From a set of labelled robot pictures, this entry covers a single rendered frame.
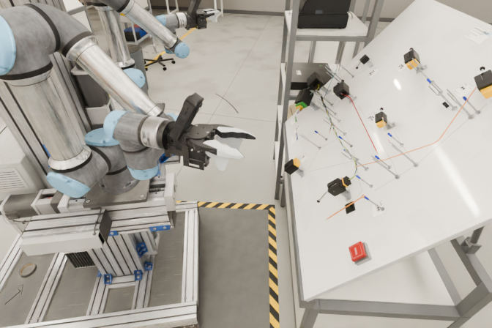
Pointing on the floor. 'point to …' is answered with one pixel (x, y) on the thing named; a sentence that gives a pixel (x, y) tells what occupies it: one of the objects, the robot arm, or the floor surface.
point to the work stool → (158, 57)
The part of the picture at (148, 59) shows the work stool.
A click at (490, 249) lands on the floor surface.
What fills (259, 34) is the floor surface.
